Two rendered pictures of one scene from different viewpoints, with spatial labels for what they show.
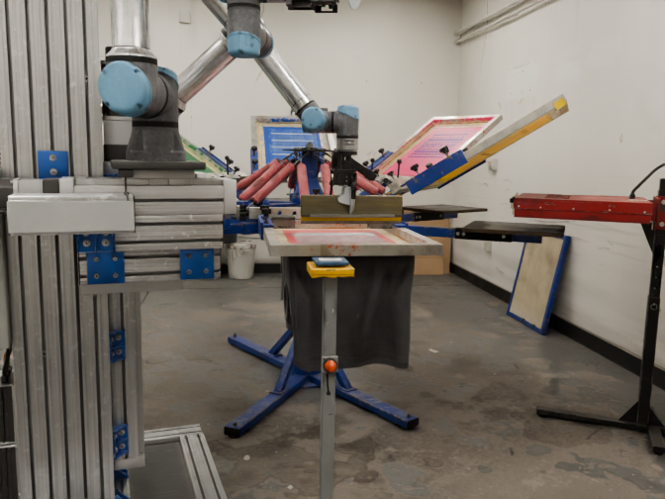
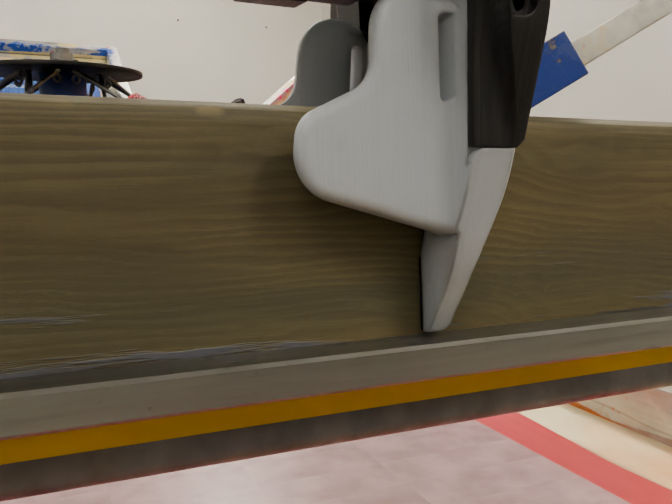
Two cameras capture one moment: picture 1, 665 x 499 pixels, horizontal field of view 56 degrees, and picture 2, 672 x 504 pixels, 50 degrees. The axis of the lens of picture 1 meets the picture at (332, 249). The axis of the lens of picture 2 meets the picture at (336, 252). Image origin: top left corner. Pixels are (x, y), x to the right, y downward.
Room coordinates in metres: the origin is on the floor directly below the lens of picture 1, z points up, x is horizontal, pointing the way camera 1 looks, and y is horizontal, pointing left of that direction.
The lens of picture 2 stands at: (1.99, 0.02, 1.13)
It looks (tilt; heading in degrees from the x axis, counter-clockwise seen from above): 7 degrees down; 344
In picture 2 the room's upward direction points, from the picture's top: straight up
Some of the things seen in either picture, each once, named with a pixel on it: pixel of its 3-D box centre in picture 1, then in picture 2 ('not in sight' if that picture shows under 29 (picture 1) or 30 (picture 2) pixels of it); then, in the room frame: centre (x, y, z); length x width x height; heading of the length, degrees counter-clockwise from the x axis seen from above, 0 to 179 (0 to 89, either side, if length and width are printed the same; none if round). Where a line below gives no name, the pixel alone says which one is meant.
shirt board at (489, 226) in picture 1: (427, 229); not in sight; (3.25, -0.49, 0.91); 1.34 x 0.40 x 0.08; 69
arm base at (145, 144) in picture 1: (155, 141); not in sight; (1.65, 0.46, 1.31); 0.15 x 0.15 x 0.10
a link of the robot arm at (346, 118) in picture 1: (346, 122); not in sight; (2.19, -0.04, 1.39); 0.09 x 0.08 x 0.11; 85
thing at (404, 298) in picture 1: (351, 312); not in sight; (2.16, -0.07, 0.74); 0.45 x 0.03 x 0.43; 99
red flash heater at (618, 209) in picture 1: (584, 207); not in sight; (2.98, -1.19, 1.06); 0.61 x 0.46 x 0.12; 69
